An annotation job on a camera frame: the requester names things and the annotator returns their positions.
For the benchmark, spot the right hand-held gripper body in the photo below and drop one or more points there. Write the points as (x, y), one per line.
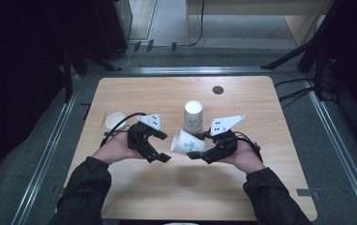
(224, 143)

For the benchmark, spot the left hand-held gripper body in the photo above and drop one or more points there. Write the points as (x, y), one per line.
(138, 137)

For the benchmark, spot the printed paper cup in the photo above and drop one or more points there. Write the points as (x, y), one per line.
(114, 120)
(187, 144)

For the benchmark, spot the stack of white cups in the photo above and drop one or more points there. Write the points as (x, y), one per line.
(193, 120)

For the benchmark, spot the person's right hand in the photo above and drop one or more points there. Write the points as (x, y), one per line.
(246, 156)

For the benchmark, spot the person's left hand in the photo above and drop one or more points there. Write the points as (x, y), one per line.
(115, 150)

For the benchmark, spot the black round table grommet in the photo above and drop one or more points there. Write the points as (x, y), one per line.
(218, 90)

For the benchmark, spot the black tape mark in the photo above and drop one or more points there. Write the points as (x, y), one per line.
(87, 111)

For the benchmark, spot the grey tape strip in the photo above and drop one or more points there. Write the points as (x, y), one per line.
(307, 192)
(137, 46)
(150, 45)
(174, 47)

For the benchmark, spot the black metal stand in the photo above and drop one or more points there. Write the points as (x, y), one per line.
(68, 75)

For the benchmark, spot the black computer tower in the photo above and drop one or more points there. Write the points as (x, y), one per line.
(110, 28)

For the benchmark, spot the black tripod stand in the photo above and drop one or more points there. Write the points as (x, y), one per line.
(310, 47)

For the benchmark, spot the light wooden cabinet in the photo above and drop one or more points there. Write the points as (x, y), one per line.
(301, 22)

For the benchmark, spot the long metal floor rail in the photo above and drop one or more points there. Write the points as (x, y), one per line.
(191, 70)
(43, 162)
(338, 137)

